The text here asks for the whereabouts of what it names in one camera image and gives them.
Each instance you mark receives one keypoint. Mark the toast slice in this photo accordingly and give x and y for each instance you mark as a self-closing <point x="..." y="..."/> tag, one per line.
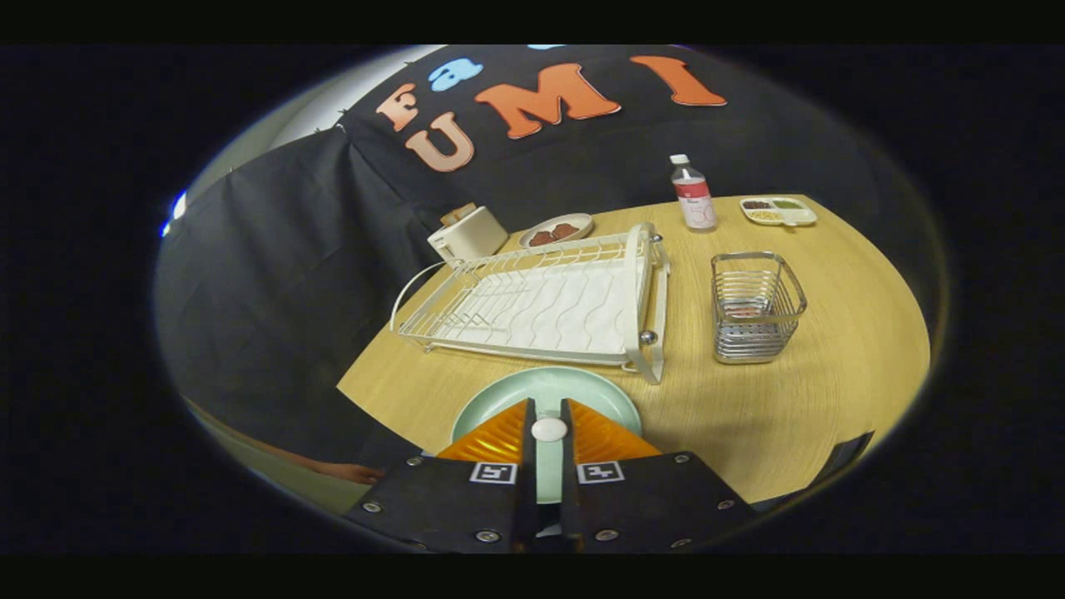
<point x="458" y="214"/>

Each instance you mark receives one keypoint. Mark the white drip tray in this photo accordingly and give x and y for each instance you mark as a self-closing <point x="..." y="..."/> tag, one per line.
<point x="557" y="312"/>

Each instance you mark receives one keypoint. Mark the narrow ceiling light strip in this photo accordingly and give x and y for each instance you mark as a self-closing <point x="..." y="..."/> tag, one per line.
<point x="179" y="205"/>

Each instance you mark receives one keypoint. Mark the dark flat device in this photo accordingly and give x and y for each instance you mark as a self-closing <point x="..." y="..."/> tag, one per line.
<point x="849" y="453"/>

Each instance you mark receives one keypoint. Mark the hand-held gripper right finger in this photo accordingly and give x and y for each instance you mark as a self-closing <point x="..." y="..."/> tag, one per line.
<point x="657" y="507"/>

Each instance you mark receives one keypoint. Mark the white toaster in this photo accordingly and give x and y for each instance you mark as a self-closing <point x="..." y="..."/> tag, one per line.
<point x="470" y="235"/>

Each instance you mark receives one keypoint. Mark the white oval plate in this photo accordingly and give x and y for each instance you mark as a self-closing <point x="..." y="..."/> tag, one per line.
<point x="585" y="221"/>

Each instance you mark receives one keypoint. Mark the white divided bean tray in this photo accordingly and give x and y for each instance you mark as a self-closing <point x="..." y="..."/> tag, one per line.
<point x="778" y="211"/>

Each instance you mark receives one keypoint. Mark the white-tipped spoon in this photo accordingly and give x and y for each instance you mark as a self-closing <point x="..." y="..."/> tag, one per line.
<point x="549" y="429"/>

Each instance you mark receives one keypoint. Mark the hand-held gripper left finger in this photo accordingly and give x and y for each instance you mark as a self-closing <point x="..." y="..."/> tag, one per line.
<point x="441" y="507"/>

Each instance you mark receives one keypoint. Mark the clear plastic bottle red label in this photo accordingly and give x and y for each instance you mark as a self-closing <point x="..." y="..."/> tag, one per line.
<point x="695" y="200"/>

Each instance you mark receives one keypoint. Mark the pale green plate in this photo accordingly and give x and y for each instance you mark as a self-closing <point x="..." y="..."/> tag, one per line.
<point x="549" y="387"/>

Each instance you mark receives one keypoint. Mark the brown meat patty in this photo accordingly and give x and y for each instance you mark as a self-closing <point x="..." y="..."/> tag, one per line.
<point x="541" y="237"/>
<point x="566" y="230"/>

